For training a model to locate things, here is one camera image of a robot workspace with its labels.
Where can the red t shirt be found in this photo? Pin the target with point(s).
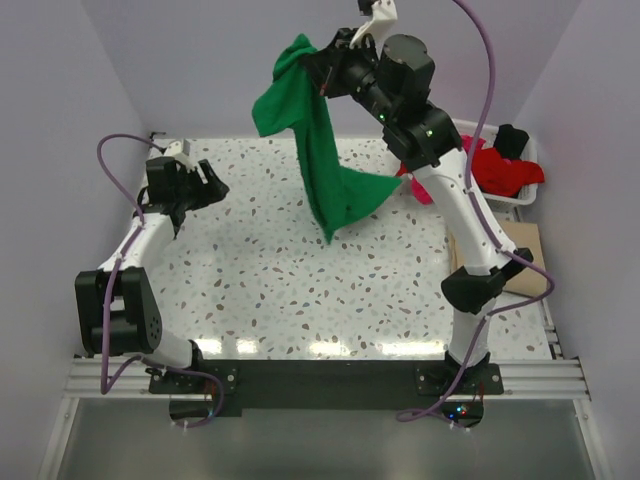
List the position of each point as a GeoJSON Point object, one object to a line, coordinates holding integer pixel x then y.
{"type": "Point", "coordinates": [499, 176]}

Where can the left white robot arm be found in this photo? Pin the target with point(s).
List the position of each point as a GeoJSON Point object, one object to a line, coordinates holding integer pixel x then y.
{"type": "Point", "coordinates": [118, 312]}

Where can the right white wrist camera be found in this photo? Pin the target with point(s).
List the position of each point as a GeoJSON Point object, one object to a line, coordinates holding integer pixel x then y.
{"type": "Point", "coordinates": [381, 17]}

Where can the black t shirt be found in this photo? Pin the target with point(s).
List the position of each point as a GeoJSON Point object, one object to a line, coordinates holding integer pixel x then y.
{"type": "Point", "coordinates": [510, 142]}

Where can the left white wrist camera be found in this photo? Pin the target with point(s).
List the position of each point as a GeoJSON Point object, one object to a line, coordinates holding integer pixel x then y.
{"type": "Point", "coordinates": [180, 151]}

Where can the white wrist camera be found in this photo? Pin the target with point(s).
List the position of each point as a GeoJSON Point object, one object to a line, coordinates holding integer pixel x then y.
{"type": "Point", "coordinates": [180, 151]}
{"type": "Point", "coordinates": [381, 17]}

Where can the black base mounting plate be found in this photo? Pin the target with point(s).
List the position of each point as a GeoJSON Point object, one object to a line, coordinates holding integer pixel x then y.
{"type": "Point", "coordinates": [412, 389]}

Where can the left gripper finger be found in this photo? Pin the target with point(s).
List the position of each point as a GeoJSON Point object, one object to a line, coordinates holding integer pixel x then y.
{"type": "Point", "coordinates": [213, 188]}
{"type": "Point", "coordinates": [177, 216]}

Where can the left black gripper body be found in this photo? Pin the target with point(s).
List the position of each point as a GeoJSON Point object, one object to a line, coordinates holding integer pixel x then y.
{"type": "Point", "coordinates": [192, 191]}

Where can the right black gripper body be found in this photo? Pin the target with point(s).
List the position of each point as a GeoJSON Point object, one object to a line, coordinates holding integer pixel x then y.
{"type": "Point", "coordinates": [349, 66]}

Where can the green t shirt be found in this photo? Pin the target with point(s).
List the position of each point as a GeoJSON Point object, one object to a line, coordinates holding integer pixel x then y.
{"type": "Point", "coordinates": [338, 196]}

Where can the pink t shirt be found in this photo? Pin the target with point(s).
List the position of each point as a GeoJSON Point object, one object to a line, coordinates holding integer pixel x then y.
{"type": "Point", "coordinates": [422, 192]}

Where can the white plastic laundry basket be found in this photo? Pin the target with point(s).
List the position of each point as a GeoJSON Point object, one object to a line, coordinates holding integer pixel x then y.
{"type": "Point", "coordinates": [527, 194]}

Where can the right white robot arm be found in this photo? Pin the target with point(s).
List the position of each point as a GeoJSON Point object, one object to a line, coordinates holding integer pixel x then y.
{"type": "Point", "coordinates": [392, 83]}

